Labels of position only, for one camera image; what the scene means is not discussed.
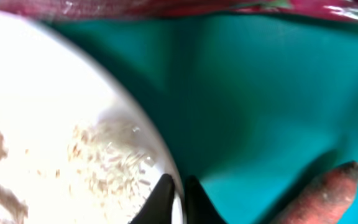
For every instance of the large white plate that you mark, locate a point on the large white plate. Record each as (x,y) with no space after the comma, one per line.
(47,87)

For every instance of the red snack wrapper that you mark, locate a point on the red snack wrapper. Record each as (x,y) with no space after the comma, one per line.
(335,10)

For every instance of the pile of white rice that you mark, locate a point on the pile of white rice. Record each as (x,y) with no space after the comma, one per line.
(114,167)

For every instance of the orange carrot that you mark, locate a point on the orange carrot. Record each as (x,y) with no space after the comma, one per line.
(325,199)

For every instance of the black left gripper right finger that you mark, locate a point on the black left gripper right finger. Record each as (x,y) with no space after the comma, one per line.
(199,208)

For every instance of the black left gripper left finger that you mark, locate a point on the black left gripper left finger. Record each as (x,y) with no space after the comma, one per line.
(158,207)

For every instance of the teal plastic tray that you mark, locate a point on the teal plastic tray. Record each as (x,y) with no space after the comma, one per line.
(254,106)

